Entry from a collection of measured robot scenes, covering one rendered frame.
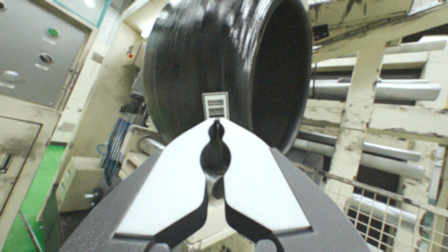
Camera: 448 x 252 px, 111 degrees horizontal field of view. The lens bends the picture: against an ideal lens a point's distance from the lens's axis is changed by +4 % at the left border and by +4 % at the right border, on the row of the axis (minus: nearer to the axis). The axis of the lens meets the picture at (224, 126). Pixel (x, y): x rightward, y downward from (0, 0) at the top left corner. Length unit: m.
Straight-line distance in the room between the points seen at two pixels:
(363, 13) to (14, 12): 1.25
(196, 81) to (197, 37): 0.07
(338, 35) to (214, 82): 0.76
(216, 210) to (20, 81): 0.81
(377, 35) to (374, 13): 0.09
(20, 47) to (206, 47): 0.75
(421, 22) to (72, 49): 1.34
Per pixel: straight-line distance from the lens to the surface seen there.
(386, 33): 0.97
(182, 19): 0.33
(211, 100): 0.25
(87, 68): 3.90
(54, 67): 0.91
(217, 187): 0.31
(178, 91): 0.29
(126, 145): 0.56
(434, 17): 1.00
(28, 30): 0.92
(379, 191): 0.73
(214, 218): 0.34
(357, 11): 0.92
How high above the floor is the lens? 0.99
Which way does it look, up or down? 6 degrees up
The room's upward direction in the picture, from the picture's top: 18 degrees clockwise
